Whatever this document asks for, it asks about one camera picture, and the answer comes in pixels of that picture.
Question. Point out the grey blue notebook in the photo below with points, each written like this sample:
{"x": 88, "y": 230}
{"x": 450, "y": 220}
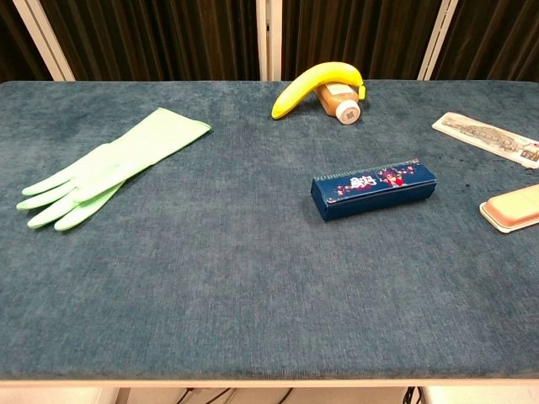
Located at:
{"x": 370, "y": 193}

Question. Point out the pink rectangular case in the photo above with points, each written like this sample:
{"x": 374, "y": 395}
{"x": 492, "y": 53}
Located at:
{"x": 513, "y": 208}

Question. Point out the blue velvet table cloth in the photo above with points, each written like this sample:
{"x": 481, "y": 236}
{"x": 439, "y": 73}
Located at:
{"x": 210, "y": 273}

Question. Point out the brown sauce bottle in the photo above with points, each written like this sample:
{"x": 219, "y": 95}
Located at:
{"x": 343, "y": 105}

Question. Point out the yellow banana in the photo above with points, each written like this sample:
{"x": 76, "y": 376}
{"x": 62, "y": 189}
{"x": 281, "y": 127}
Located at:
{"x": 311, "y": 80}

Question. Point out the green rubber glove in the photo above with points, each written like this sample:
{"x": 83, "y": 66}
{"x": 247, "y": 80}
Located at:
{"x": 113, "y": 164}

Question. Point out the dark pleated curtain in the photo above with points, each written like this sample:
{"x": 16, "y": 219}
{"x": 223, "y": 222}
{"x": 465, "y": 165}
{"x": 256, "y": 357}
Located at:
{"x": 160, "y": 38}
{"x": 353, "y": 33}
{"x": 497, "y": 38}
{"x": 17, "y": 46}

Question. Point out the white printed flat package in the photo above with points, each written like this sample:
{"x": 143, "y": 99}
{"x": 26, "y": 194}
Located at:
{"x": 480, "y": 134}

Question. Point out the white partition frame post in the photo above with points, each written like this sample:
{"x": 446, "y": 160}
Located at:
{"x": 44, "y": 40}
{"x": 268, "y": 40}
{"x": 438, "y": 40}

